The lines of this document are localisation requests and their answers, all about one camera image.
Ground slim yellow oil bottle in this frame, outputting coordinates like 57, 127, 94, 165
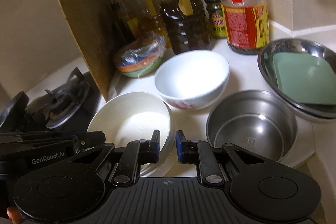
133, 0, 169, 41

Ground white floral bowl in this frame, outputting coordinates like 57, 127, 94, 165
154, 50, 230, 110

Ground dark bottle with yellow cap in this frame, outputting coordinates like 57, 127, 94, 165
109, 0, 137, 46

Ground person's left hand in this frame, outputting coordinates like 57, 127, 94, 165
7, 207, 25, 224

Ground wooden cutting board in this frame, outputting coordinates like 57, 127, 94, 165
42, 0, 119, 102

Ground gas stove burner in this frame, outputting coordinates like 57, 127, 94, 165
0, 67, 102, 133

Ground shallow steel plate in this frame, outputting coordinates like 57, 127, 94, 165
257, 39, 336, 120

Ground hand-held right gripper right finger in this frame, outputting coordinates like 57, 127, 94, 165
175, 130, 265, 185

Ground cream ribbed bowl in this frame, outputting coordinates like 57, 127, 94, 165
86, 92, 177, 178

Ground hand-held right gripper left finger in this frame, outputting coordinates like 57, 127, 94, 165
71, 130, 161, 186

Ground large dark oil bottle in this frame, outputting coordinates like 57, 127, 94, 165
155, 0, 213, 55

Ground small green sauce jar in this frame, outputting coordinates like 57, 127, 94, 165
204, 0, 227, 40

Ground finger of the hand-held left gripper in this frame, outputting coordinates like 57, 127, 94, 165
75, 131, 106, 152
0, 132, 79, 141

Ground deep steel bowl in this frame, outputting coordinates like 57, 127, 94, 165
205, 90, 299, 162

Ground black burner grate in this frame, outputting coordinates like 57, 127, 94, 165
0, 68, 91, 130

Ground green square plate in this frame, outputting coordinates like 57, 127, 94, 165
271, 52, 336, 105

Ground red handle sauce bottle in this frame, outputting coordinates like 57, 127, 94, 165
216, 0, 271, 55

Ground plastic-wrapped colourful bowls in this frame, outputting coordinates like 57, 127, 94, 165
113, 33, 167, 78

